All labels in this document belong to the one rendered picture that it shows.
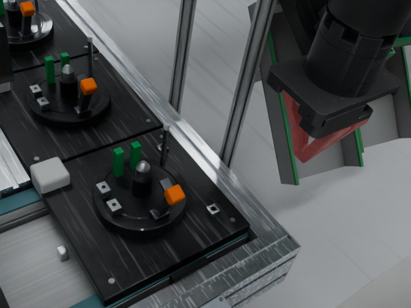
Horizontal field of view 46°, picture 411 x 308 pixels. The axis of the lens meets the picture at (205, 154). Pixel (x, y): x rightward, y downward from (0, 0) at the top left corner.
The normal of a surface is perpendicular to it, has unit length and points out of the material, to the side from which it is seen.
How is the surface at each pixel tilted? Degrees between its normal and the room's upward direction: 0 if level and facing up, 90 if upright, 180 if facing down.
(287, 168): 90
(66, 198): 0
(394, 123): 45
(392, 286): 0
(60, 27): 0
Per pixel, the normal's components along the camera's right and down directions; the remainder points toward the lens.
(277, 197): 0.15, -0.70
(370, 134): 0.40, 0.00
